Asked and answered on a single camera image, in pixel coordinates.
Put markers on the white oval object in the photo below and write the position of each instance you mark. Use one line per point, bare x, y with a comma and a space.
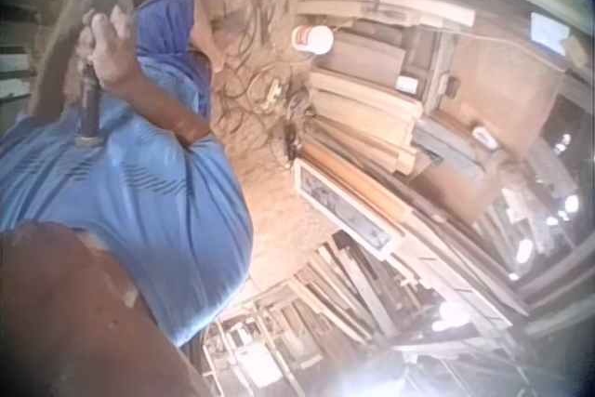
484, 135

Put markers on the heap of wooden slats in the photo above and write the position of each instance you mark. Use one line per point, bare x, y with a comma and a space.
344, 304

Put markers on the pale blue sheet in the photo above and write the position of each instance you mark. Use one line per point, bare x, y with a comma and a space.
549, 33

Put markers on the white power strip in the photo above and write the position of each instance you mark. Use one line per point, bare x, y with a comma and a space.
272, 91

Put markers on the person's right hand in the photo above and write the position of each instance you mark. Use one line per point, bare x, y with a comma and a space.
111, 55

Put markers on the person's legs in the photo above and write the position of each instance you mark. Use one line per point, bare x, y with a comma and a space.
167, 25

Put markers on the person's right fingers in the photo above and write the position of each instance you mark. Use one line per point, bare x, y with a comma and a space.
93, 36

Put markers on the pile of wooden planks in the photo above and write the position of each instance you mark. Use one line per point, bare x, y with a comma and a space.
367, 104

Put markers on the white plastic bucket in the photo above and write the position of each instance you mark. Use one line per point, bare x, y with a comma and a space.
312, 39

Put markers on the brown curved wooden board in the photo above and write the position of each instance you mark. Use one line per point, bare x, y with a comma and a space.
51, 67

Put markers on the white framed panel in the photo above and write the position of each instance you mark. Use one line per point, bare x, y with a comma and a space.
344, 211

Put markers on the small white box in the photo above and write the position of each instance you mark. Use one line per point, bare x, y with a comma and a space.
408, 84

